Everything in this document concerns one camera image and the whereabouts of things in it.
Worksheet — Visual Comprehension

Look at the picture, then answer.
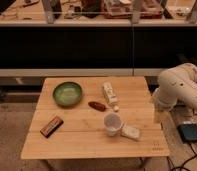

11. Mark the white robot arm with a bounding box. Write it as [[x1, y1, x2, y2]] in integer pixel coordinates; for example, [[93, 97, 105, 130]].
[[152, 63, 197, 111]]

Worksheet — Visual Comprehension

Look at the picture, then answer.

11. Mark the green ceramic bowl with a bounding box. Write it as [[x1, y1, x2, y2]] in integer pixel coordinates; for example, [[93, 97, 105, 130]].
[[53, 82, 83, 107]]

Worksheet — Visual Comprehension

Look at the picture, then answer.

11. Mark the white cream bottle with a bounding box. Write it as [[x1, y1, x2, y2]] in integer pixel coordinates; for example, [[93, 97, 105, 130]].
[[102, 82, 119, 112]]

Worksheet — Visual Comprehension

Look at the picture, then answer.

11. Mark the dark red oblong object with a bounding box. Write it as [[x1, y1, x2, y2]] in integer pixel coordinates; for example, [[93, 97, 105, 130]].
[[88, 101, 106, 111]]

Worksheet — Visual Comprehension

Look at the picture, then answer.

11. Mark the light wooden table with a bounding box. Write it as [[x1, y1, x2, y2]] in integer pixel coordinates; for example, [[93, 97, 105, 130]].
[[21, 77, 169, 159]]

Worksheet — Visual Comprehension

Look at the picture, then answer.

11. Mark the brown chocolate bar box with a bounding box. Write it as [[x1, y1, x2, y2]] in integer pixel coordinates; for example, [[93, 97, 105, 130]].
[[40, 116, 64, 138]]

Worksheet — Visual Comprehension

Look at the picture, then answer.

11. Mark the background shelf bench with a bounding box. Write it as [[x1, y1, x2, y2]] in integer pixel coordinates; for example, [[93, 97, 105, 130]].
[[0, 0, 197, 77]]

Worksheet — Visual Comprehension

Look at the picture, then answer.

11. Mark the black cable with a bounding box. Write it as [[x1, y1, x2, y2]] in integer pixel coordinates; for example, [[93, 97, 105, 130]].
[[167, 141, 197, 171]]

